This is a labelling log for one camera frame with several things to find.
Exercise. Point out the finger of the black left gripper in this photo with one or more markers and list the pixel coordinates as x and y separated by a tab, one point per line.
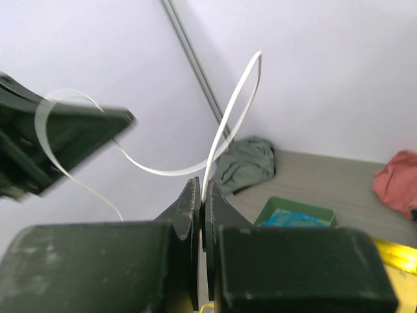
74	132

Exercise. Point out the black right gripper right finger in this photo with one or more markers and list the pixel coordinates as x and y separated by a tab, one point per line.
289	269

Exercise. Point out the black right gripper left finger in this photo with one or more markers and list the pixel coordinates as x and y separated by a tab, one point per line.
142	266

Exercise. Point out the green plastic tray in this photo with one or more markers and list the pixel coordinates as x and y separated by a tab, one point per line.
282	212

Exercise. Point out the grey green cloth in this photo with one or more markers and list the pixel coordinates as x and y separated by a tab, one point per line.
247	162

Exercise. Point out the yellow metal tin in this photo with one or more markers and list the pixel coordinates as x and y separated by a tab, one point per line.
400	265

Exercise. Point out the pink cloth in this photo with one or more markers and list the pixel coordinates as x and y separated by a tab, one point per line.
395	184

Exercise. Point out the grey corner post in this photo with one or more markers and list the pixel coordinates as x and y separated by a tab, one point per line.
192	58

